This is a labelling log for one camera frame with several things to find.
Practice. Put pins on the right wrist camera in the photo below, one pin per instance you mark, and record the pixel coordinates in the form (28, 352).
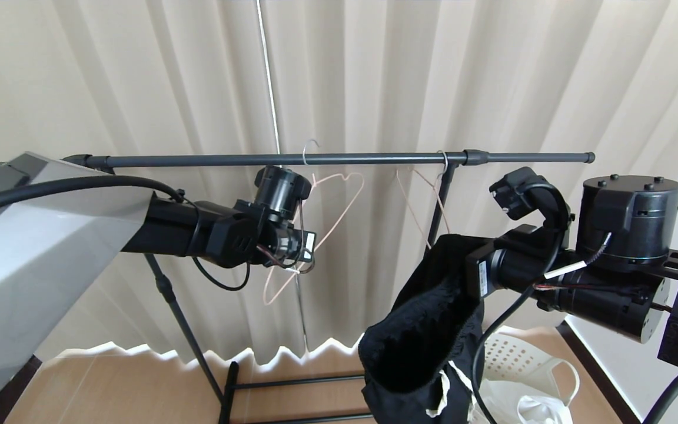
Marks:
(512, 191)

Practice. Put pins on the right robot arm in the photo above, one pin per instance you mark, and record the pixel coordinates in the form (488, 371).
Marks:
(627, 224)

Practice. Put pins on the white garment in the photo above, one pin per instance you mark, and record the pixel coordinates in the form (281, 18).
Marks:
(527, 409)

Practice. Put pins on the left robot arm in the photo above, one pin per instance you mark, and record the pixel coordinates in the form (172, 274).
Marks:
(50, 247)

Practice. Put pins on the black shorts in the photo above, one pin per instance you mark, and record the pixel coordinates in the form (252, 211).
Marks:
(421, 330)

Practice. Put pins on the pink clothes hanger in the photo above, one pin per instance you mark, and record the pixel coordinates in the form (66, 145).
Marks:
(331, 229)
(405, 191)

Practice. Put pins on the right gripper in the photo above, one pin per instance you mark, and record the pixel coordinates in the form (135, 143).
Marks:
(515, 268)

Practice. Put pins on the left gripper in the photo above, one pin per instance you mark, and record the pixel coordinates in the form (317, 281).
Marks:
(295, 247)

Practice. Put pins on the beige curtain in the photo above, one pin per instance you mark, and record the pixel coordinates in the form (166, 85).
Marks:
(139, 76)

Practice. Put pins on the white laundry basket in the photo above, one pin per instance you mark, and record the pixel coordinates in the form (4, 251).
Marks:
(527, 359)

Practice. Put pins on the black clothes rack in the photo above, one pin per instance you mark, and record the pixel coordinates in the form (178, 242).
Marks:
(198, 160)

